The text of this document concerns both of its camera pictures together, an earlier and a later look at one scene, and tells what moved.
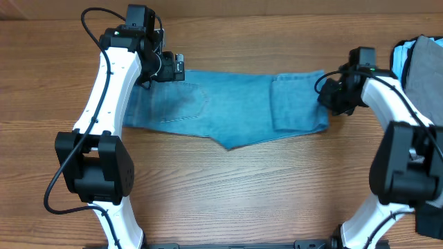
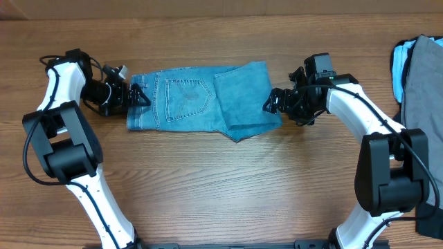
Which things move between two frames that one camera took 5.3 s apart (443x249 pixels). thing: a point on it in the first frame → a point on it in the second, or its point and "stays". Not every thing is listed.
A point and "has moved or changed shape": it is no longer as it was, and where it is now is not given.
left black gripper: (167, 72) → (122, 101)
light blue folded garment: (399, 56) stays
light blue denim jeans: (230, 108) has moved or changed shape
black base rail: (303, 244) stays
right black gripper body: (338, 99) → (301, 106)
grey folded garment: (423, 83) stays
